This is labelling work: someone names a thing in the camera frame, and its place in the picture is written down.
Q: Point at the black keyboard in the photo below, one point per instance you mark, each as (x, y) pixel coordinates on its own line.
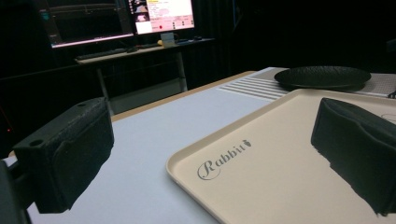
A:
(101, 53)

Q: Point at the black round plate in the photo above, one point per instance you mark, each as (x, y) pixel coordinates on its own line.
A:
(322, 77)

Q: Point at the wooden desk with metal legs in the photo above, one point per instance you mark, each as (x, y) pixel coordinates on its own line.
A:
(140, 53)

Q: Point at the grey ribbed table mat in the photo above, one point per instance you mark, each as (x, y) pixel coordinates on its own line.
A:
(258, 87)

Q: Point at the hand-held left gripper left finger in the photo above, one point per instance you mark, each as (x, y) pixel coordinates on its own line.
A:
(67, 155)

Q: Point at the small white box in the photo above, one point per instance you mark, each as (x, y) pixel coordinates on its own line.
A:
(167, 39)

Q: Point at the beige plastic tray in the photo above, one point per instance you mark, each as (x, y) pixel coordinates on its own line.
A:
(264, 174)

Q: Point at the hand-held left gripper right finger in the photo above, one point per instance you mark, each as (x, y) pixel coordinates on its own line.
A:
(358, 146)

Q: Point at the large dark computer monitor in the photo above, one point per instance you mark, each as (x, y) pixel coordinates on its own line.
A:
(84, 21)

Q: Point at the bright computer monitor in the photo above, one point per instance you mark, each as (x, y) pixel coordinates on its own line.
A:
(163, 15)

